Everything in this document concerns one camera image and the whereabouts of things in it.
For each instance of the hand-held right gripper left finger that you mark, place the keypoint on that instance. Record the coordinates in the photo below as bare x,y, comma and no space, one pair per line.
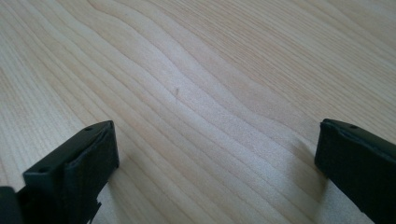
71,180

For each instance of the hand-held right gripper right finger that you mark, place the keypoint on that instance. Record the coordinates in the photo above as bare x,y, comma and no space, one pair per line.
361,168

